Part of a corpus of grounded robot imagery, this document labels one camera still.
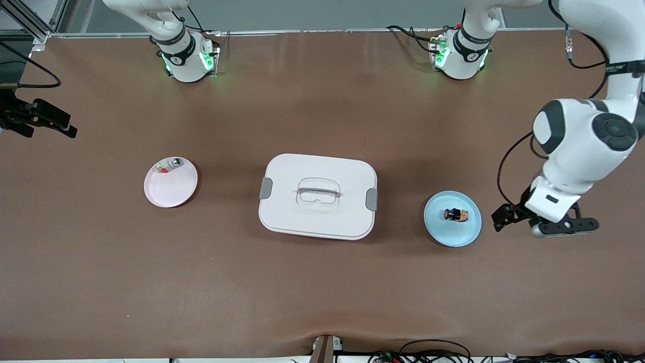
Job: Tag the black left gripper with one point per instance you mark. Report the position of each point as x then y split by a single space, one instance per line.
515 212

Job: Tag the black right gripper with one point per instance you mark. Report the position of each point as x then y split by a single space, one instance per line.
11 115

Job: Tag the orange black push-button switch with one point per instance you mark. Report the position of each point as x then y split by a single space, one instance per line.
456 215

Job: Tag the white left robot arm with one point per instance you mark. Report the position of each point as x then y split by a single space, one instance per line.
579 146

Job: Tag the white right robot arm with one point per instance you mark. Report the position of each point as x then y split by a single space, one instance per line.
184 65

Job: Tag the white lidded storage box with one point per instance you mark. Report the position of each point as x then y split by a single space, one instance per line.
322 222

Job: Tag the light blue round plate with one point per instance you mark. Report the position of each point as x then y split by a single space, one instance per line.
452 234

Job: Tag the pink round plate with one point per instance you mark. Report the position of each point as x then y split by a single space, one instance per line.
169 191

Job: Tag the brown table cover sheet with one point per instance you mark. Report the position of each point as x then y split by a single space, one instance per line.
322 292

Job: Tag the aluminium frame corner post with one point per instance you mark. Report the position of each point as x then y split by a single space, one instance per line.
39 41

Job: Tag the white red electrical switch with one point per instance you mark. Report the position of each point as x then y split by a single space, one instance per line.
174 163

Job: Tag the brown mount bracket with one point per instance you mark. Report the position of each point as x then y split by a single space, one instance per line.
322 350

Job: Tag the silver table edge rail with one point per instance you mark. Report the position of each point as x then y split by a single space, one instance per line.
327 31

